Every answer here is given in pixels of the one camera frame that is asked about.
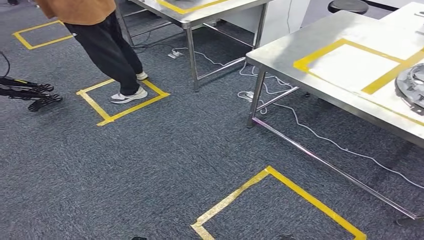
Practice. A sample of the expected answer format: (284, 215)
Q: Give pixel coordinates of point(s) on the grey plastic wheel cover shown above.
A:
(414, 86)

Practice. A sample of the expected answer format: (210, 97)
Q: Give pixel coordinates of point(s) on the steel workbench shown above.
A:
(281, 53)
(215, 11)

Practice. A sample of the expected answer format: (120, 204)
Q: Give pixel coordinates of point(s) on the white power adapter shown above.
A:
(250, 95)
(175, 54)

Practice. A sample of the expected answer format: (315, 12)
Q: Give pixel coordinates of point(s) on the white side table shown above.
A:
(275, 20)

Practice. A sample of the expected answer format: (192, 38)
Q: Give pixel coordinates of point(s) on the person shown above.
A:
(99, 49)

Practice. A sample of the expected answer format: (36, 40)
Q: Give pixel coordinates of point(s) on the humanoid robot with black legs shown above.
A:
(43, 99)

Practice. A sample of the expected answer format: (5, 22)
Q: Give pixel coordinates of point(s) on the yellow tape outline on bench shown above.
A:
(381, 81)

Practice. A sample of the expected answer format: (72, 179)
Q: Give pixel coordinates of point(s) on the black round stool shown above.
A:
(348, 6)

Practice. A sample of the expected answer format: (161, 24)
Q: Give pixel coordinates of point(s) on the white desk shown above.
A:
(404, 16)

